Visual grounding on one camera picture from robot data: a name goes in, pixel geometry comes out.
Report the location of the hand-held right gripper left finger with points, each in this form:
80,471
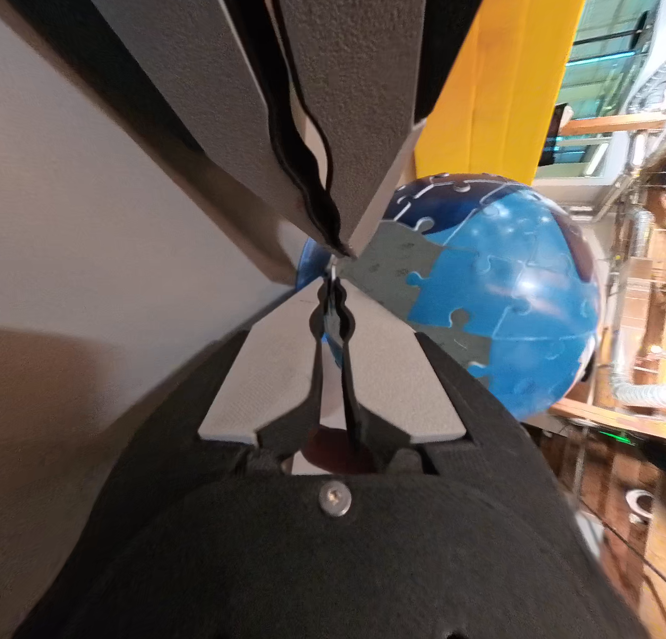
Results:
260,384

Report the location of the small curved puzzle piece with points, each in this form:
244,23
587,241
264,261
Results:
331,274

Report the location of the silver flexible ventilation duct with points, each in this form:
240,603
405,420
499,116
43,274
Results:
637,389

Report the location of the blue puzzle piece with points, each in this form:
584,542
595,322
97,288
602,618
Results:
309,264

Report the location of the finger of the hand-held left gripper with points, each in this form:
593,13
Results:
364,77
197,61

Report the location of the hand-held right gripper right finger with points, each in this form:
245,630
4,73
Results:
406,384

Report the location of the blue puzzle ball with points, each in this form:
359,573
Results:
520,311

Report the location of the yellow plastic bin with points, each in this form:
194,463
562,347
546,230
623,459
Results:
494,103

